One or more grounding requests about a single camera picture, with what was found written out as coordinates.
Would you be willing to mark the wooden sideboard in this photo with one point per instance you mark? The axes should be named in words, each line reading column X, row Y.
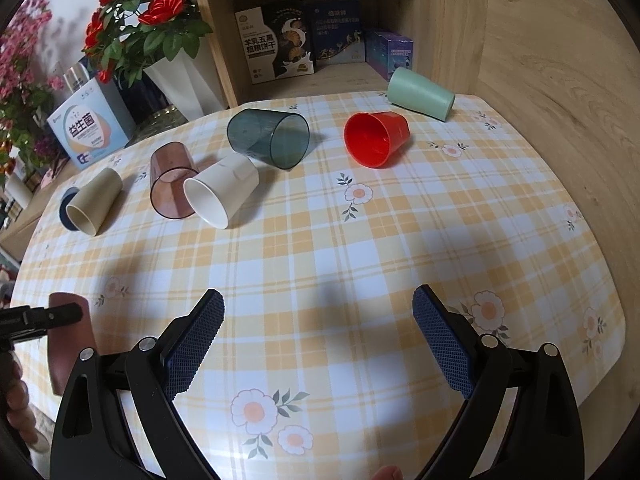
column 15, row 239

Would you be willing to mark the black and white biscuit box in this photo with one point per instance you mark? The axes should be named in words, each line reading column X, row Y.
column 276, row 40

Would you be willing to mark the beige cup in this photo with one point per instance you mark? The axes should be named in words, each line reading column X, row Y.
column 88, row 209

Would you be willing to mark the mint green cup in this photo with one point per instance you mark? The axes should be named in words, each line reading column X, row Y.
column 415, row 92

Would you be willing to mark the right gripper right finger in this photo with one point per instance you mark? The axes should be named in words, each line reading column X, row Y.
column 543, row 438

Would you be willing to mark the person's left hand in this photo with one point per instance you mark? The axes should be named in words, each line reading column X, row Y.
column 19, row 415

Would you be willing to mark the wooden shelf unit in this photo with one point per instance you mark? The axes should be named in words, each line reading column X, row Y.
column 446, row 40

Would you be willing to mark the translucent teal cup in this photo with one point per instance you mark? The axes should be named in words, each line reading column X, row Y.
column 276, row 138

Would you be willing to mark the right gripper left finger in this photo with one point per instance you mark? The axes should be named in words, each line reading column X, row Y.
column 92, row 438

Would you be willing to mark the white cylinder bottle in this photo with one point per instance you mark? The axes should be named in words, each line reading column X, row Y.
column 18, row 190

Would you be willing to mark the translucent brown cup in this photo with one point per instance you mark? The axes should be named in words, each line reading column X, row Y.
column 170, row 166

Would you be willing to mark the purple small box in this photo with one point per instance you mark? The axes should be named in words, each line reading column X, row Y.
column 387, row 51

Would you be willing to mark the silver canister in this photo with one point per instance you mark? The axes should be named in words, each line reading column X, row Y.
column 76, row 76

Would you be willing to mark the light blue probiotic box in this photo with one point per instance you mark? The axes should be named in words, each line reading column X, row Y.
column 92, row 123

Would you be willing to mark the red rose bouquet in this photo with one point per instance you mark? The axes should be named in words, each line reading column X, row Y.
column 125, row 37

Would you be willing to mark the person's right hand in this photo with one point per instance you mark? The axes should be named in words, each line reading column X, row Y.
column 388, row 473

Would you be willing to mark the blue cup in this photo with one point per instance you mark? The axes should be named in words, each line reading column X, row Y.
column 68, row 195

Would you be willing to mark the dark blue box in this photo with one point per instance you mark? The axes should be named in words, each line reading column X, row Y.
column 338, row 32

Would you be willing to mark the yellow plaid floral tablecloth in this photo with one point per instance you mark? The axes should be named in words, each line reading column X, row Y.
column 319, row 370

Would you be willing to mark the gold embossed tray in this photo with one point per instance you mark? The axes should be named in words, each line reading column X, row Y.
column 160, row 121

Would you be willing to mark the pink speckled cup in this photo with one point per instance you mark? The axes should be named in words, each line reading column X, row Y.
column 65, row 343

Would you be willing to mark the red plastic cup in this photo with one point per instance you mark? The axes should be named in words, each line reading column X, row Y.
column 372, row 139

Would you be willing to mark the white cup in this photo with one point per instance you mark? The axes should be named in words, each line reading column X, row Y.
column 217, row 193

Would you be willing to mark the pink blossom branch arrangement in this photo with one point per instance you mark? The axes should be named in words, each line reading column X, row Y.
column 26, row 102

